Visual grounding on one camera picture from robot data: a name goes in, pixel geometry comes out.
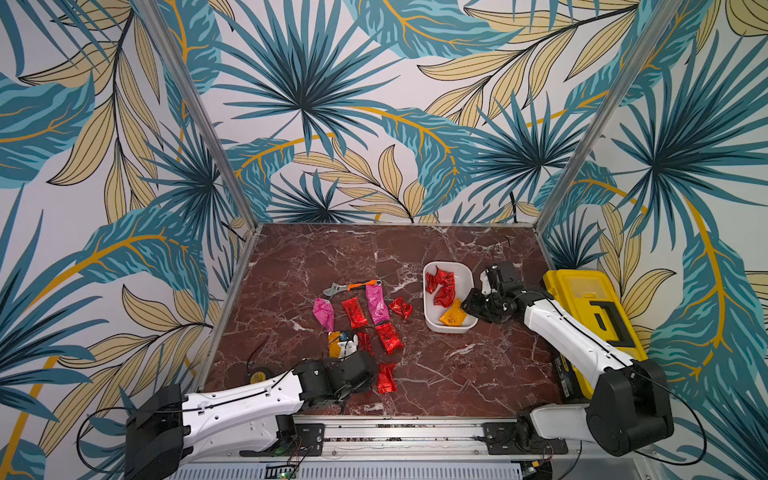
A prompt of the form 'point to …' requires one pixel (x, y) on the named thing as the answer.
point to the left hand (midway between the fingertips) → (365, 379)
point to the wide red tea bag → (389, 337)
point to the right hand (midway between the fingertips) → (465, 305)
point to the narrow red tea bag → (365, 342)
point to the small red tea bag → (356, 313)
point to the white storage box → (464, 285)
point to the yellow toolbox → (592, 301)
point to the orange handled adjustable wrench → (340, 287)
